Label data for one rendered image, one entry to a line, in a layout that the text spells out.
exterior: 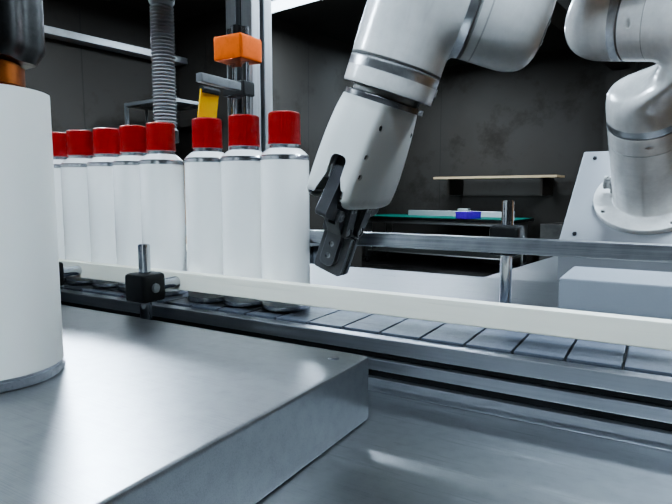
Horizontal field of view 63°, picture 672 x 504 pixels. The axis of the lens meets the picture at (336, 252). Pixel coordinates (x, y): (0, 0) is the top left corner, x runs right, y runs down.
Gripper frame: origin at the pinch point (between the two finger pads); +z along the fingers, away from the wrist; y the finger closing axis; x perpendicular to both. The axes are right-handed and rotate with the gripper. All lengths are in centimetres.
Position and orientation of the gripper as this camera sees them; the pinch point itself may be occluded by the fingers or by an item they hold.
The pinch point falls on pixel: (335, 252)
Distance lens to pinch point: 55.3
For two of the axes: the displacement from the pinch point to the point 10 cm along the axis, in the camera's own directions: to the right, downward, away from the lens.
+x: 8.1, 3.9, -4.4
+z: -2.9, 9.2, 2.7
